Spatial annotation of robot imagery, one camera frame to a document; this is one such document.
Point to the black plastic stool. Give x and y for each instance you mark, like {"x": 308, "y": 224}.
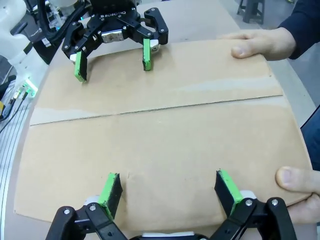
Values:
{"x": 251, "y": 11}

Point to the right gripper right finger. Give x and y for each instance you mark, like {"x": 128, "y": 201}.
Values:
{"x": 228, "y": 192}

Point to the yellow black device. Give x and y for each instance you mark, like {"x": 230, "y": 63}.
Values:
{"x": 5, "y": 110}

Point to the person's right hand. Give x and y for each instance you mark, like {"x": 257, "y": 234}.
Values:
{"x": 265, "y": 45}

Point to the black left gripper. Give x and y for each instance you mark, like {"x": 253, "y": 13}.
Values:
{"x": 113, "y": 22}

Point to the brown cardboard box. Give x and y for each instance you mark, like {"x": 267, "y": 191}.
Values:
{"x": 162, "y": 140}

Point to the person's right forearm blue sleeve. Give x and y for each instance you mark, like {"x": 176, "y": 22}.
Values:
{"x": 302, "y": 25}

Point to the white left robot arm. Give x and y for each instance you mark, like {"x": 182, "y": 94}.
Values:
{"x": 12, "y": 30}

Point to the person's left hand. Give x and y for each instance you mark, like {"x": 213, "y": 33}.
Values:
{"x": 300, "y": 190}

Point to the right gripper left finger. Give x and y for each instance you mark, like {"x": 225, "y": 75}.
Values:
{"x": 111, "y": 197}

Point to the green lit control box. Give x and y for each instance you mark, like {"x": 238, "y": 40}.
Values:
{"x": 28, "y": 86}

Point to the aluminium table frame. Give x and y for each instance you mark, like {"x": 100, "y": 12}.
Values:
{"x": 10, "y": 155}

